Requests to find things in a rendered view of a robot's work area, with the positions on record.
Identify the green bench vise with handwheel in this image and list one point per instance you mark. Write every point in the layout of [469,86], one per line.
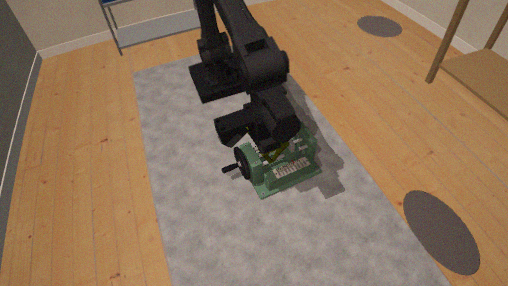
[288,169]

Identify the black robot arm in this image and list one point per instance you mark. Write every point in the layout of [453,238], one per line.
[277,116]

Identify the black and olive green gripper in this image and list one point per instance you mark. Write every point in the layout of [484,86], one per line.
[268,145]

